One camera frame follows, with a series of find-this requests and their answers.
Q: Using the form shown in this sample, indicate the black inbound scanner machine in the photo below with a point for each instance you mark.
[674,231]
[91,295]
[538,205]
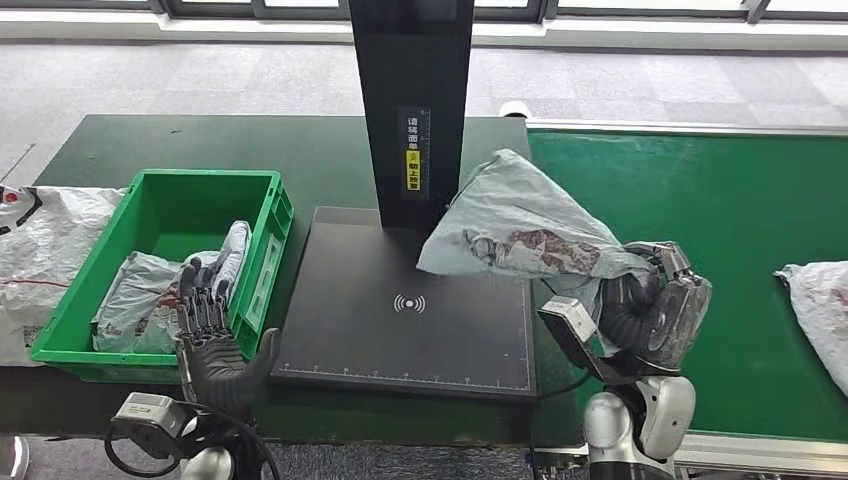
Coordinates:
[371,278]

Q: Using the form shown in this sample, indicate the green plastic crate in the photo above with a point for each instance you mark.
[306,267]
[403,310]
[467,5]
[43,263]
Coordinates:
[179,205]

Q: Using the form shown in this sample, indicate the grey parcel bag red print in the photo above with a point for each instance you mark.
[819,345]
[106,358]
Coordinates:
[139,285]
[821,311]
[517,205]

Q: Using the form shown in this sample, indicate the white woven sack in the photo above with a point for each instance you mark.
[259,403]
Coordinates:
[40,265]

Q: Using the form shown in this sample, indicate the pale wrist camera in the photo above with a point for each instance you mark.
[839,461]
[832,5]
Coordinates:
[570,321]
[146,411]

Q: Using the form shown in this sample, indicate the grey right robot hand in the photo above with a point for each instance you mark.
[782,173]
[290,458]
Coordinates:
[669,324]

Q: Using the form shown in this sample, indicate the white rounded floor object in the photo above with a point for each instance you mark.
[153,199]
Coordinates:
[23,457]

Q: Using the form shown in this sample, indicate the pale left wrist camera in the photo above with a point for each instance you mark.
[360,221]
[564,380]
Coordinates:
[146,411]

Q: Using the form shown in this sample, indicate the aluminium conveyor frame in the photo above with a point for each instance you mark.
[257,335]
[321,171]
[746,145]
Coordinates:
[762,454]

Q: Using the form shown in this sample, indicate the dark window frame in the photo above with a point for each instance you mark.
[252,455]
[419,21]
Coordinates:
[218,12]

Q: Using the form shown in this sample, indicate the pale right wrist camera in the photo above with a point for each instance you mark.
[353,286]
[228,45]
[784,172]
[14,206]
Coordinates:
[570,321]

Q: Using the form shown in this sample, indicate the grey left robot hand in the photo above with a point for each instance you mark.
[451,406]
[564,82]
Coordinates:
[218,371]

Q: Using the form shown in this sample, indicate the green conveyor belt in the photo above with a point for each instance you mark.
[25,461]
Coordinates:
[729,185]

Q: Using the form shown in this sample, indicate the black yellow column sticker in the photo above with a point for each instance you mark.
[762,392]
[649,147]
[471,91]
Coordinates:
[414,172]

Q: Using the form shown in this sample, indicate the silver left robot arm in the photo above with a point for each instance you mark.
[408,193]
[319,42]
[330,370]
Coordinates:
[212,464]

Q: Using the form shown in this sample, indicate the white round object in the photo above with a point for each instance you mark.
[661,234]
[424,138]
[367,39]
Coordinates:
[513,110]

